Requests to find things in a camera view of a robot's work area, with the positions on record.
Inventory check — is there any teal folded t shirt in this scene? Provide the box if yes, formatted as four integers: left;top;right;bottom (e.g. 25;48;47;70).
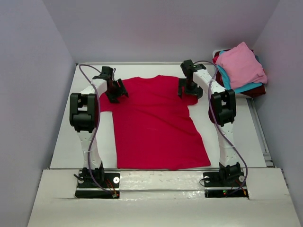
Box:
215;64;266;92

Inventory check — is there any dark maroon folded t shirt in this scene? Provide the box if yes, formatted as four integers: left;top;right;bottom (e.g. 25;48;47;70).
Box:
213;43;267;98

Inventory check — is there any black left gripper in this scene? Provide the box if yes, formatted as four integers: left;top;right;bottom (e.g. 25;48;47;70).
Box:
104;79;128;104

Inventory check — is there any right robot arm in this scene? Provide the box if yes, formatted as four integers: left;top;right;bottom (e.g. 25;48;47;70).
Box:
178;60;243;187

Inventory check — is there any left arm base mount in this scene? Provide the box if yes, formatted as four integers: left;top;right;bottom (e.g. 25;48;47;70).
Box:
74;171;121;199

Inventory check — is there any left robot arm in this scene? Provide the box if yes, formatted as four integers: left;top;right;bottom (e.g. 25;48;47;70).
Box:
69;64;128;191

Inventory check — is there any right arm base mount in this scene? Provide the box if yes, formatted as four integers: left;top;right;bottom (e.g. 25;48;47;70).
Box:
199;172;249;198

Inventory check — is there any red folded t shirt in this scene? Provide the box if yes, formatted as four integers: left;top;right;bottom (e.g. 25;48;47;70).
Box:
213;49;231;68

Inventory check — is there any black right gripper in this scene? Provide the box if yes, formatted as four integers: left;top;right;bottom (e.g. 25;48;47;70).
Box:
178;78;204;99

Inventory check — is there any red t shirt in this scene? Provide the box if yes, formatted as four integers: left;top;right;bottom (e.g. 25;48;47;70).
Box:
100;75;211;170
213;49;231;68

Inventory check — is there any pink folded t shirt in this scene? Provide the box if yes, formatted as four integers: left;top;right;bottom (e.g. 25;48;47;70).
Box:
225;42;268;84

